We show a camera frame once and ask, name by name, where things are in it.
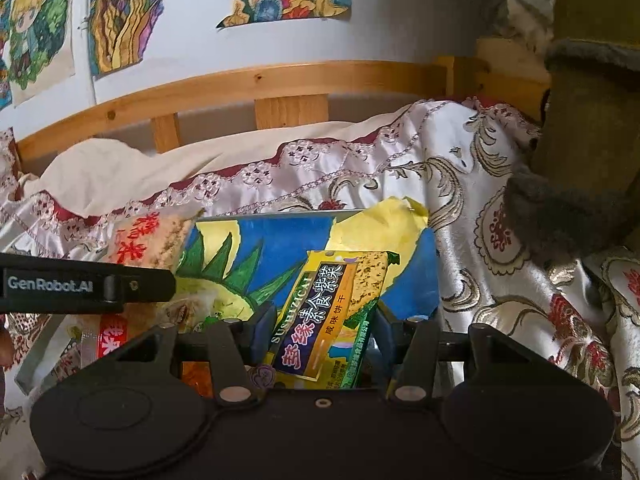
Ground colourful drawing paper liner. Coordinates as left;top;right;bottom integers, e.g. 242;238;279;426
172;197;443;341

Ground cream pillow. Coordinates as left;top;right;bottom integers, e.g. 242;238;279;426
22;105;416;216

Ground yellow green cracker packet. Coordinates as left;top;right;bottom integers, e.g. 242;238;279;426
262;249;402;391

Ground clear rice cracker packet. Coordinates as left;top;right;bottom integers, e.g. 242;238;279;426
97;207;207;358

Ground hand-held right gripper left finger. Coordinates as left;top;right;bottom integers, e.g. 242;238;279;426
95;302;279;407

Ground blond cartoon child wall poster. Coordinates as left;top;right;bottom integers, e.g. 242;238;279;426
0;0;76;108

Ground wooden bed frame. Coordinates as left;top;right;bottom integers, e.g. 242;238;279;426
15;55;551;176

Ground olive fleece-lined pants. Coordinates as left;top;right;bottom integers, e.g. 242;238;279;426
505;0;640;271

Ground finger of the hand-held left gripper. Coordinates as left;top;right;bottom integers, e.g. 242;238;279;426
121;266;177;306

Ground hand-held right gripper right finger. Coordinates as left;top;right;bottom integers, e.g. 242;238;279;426
369;305;562;407

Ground grey metal tray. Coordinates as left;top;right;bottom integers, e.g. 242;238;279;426
20;209;453;396

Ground white wall pipe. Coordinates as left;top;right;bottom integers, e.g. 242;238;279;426
75;10;98;106

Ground orange-haired figure wall poster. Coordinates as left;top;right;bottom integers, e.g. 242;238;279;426
0;55;13;111

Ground grey patterned cloth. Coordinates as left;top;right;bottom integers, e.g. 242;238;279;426
432;0;561;51

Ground swirl pattern wall poster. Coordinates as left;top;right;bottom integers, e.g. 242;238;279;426
89;0;186;79

